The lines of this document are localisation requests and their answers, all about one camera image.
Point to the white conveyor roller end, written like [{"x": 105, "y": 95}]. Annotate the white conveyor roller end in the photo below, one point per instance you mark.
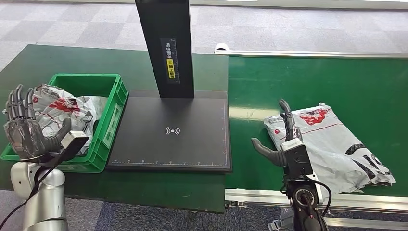
[{"x": 221, "y": 46}]

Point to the crumpled grey mailer package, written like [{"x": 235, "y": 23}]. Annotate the crumpled grey mailer package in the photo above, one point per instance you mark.
[{"x": 97, "y": 106}]

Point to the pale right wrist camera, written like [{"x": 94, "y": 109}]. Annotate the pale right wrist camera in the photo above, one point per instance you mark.
[{"x": 298, "y": 157}]

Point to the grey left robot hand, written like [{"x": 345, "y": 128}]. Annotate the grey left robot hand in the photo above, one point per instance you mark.
[{"x": 27, "y": 137}]

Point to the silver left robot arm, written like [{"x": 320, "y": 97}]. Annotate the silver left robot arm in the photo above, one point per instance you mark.
[{"x": 47, "y": 204}]

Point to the large grey mailer package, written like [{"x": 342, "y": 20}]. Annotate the large grey mailer package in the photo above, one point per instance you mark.
[{"x": 334, "y": 150}]

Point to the green plastic crate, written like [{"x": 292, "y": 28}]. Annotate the green plastic crate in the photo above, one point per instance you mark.
[{"x": 105, "y": 121}]

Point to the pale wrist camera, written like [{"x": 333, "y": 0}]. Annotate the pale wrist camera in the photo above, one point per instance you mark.
[
  {"x": 73, "y": 143},
  {"x": 298, "y": 157}
]

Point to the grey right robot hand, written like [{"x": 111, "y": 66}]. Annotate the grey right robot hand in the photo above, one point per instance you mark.
[{"x": 274, "y": 156}]

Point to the wide aluminium conveyor rail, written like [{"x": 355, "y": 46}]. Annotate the wide aluminium conveyor rail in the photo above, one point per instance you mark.
[{"x": 366, "y": 202}]

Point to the yellow and white scanner label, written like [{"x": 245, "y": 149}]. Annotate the yellow and white scanner label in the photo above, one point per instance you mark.
[{"x": 170, "y": 60}]

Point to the black inbound scanner machine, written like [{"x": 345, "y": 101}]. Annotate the black inbound scanner machine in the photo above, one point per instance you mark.
[{"x": 178, "y": 137}]

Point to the thin aluminium conveyor rail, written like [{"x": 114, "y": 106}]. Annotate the thin aluminium conveyor rail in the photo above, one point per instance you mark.
[{"x": 312, "y": 54}]

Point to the aluminium conveyor support bar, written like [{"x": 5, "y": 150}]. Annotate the aluminium conveyor support bar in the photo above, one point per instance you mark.
[{"x": 363, "y": 223}]

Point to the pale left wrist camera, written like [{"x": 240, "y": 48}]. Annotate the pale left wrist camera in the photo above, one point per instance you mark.
[{"x": 73, "y": 143}]

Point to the green conveyor belt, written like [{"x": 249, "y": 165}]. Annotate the green conveyor belt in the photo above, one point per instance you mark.
[{"x": 334, "y": 83}]

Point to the grey mailer package red print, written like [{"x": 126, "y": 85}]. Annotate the grey mailer package red print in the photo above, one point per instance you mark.
[{"x": 60, "y": 106}]

